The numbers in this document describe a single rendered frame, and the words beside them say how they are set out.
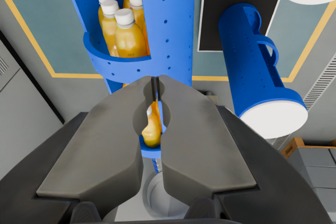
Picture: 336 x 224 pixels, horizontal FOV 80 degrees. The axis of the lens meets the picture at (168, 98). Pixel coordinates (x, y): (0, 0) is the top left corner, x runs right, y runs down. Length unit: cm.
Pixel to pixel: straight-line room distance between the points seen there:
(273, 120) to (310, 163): 228
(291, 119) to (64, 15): 179
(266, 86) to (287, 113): 14
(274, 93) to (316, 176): 235
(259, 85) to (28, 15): 189
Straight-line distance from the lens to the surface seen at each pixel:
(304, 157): 325
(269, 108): 91
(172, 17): 42
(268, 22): 172
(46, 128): 286
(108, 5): 53
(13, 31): 238
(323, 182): 319
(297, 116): 100
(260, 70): 101
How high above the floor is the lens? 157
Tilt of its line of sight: 42 degrees down
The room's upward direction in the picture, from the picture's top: 175 degrees counter-clockwise
